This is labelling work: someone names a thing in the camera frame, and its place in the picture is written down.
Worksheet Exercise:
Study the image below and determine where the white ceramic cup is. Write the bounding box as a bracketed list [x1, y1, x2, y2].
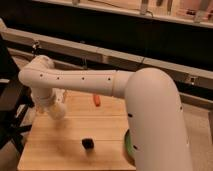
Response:
[43, 101, 66, 120]

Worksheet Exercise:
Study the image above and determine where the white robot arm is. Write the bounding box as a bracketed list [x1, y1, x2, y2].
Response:
[18, 55, 193, 171]

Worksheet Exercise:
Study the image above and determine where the green ceramic plate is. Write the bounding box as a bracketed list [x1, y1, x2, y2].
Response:
[124, 129, 134, 160]

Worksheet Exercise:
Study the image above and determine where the black eraser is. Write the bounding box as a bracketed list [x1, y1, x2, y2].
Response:
[82, 138, 94, 149]

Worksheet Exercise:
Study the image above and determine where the orange carrot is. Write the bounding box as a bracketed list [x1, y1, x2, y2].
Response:
[93, 94, 101, 107]

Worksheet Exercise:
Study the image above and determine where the white plastic bottle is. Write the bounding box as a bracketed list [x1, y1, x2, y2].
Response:
[55, 89, 67, 103]

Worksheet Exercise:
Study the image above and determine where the black chair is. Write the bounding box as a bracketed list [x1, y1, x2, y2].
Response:
[0, 35, 34, 153]

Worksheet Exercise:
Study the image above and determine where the black hanging cable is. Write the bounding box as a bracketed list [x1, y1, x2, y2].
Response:
[30, 40, 41, 64]

